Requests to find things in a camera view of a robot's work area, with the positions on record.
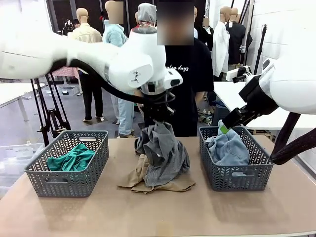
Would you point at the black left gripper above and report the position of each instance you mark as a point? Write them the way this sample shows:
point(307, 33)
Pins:
point(156, 109)

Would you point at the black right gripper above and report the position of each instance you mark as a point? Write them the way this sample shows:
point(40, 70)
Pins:
point(240, 117)

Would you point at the light blue denim shorts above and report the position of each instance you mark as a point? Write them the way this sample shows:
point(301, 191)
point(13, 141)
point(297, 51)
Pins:
point(229, 148)

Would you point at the grey t-shirt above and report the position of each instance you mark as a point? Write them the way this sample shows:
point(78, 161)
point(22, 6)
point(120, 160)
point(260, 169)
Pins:
point(165, 153)

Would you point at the beige khaki shorts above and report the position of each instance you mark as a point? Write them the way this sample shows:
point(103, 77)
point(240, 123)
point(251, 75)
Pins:
point(135, 172)

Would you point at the teal green shirt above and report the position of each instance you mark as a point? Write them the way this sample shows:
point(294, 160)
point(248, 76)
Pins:
point(71, 159)

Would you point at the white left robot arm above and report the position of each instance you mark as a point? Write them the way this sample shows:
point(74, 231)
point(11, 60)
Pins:
point(74, 54)

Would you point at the mannequin in blue fleece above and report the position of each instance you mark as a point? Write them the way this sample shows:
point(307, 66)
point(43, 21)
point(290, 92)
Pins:
point(126, 111)

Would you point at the large white table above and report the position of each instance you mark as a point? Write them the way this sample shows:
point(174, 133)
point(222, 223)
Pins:
point(227, 96)

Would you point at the person in black t-shirt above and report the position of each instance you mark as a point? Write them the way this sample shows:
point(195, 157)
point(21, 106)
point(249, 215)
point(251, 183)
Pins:
point(192, 74)

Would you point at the grey plastic woven basket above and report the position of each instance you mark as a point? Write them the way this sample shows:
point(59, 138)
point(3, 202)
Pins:
point(66, 187)
point(237, 182)

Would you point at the mannequin in cream jacket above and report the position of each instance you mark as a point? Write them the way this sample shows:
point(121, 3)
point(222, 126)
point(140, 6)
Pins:
point(90, 98)

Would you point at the mannequin in white shirt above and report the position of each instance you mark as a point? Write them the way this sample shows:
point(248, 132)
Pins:
point(221, 49)

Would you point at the mannequin in black shirt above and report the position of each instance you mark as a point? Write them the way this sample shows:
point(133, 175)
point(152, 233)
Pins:
point(237, 42)

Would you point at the thin black light stand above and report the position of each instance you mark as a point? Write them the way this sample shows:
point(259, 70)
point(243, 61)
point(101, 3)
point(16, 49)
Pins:
point(261, 47)

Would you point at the mannequin in plaid hoodie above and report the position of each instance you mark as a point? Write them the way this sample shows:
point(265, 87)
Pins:
point(146, 14)

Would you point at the table with pink cloth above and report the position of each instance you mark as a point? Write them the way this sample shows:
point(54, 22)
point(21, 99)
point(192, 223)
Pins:
point(66, 72)

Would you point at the small white side table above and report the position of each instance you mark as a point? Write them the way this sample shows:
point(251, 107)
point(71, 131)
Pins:
point(14, 92)

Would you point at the clear plastic storage box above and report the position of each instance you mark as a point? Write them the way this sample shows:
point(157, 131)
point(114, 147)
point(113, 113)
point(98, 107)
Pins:
point(17, 158)

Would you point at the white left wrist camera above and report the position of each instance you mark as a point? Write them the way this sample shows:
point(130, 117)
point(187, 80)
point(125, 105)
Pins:
point(174, 80)

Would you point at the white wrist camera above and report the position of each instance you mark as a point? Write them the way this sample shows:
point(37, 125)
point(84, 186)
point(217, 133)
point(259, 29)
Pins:
point(240, 73)
point(174, 80)

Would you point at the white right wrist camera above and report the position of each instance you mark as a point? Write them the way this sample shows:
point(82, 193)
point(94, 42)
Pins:
point(240, 73)

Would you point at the black camera tripod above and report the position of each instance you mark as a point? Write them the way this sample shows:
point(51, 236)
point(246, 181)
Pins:
point(53, 116)

